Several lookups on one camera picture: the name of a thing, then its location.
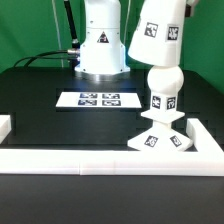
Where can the white L-shaped fence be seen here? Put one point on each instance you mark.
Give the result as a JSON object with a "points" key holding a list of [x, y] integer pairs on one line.
{"points": [[206, 160]]}

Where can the white lamp shade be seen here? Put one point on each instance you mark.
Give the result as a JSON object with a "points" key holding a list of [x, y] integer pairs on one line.
{"points": [[157, 39]]}

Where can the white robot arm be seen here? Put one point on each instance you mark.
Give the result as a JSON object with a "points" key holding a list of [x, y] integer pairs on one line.
{"points": [[103, 55]]}

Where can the white marker sheet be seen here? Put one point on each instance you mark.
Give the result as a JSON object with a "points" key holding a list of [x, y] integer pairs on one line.
{"points": [[98, 100]]}

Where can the white block at left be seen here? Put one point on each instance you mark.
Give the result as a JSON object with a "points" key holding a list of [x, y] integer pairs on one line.
{"points": [[5, 126]]}

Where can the white lamp bulb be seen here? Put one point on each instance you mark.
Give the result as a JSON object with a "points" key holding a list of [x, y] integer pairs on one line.
{"points": [[164, 83]]}

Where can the white lamp base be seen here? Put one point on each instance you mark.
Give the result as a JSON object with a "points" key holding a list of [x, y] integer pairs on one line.
{"points": [[161, 136]]}

